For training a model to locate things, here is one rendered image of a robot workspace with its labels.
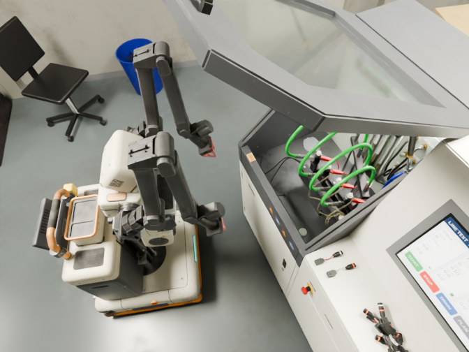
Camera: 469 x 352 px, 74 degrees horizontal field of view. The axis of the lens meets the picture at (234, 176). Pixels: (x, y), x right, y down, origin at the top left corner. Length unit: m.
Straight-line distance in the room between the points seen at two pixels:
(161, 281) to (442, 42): 1.90
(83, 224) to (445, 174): 1.51
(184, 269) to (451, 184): 1.57
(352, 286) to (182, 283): 1.11
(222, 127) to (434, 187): 2.25
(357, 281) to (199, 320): 1.26
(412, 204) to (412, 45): 0.62
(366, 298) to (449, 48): 1.00
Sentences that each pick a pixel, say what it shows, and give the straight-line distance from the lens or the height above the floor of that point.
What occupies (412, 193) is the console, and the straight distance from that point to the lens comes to 1.16.
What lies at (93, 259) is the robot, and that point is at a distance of 1.72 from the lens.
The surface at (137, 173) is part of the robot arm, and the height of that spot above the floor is 1.55.
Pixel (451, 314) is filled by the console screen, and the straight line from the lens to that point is 1.26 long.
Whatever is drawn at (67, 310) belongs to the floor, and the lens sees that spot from 2.65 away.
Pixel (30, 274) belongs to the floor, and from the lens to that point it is 2.90.
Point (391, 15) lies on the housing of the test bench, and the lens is 1.59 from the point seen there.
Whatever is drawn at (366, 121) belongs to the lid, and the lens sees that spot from 0.63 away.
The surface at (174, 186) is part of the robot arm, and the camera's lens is 0.99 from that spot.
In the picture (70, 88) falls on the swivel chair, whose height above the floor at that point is 0.49.
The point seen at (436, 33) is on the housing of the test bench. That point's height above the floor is 1.50.
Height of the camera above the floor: 2.27
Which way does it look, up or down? 57 degrees down
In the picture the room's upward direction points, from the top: 7 degrees counter-clockwise
